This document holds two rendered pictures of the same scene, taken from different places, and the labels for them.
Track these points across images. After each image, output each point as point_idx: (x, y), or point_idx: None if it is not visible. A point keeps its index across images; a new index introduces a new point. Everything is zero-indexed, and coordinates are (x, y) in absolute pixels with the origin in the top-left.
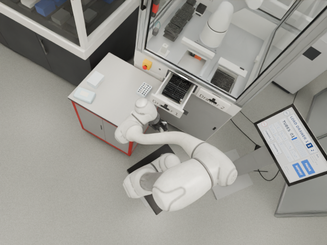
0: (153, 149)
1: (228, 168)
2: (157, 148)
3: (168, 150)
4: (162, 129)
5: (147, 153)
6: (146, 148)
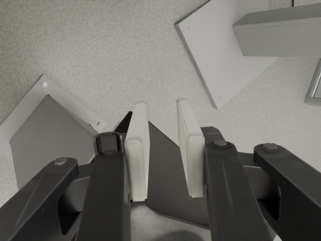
0: (26, 12)
1: None
2: (42, 4)
3: (162, 160)
4: (145, 127)
5: (12, 33)
6: (2, 15)
